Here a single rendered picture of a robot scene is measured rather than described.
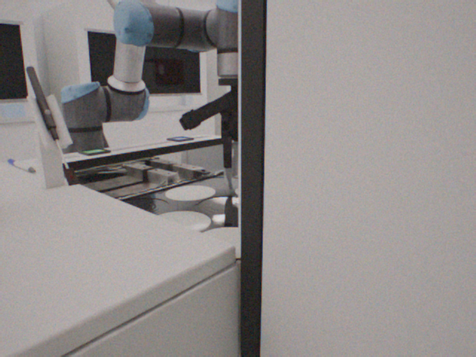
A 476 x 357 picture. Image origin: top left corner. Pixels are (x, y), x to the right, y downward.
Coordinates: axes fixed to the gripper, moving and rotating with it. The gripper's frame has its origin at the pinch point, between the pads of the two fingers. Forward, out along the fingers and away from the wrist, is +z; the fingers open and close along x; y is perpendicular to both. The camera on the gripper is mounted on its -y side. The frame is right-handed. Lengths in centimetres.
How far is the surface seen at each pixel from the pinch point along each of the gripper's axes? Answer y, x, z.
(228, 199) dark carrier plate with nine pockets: 0.4, -4.8, 2.1
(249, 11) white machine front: 3.0, -39.3, -23.7
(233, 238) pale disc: 1.4, -22.4, 2.1
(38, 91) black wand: -26.0, -18.2, -18.3
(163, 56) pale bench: -87, 370, -58
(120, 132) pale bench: -123, 297, 25
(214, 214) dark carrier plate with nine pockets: -1.7, -12.9, 2.1
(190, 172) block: -9.7, 16.8, 2.1
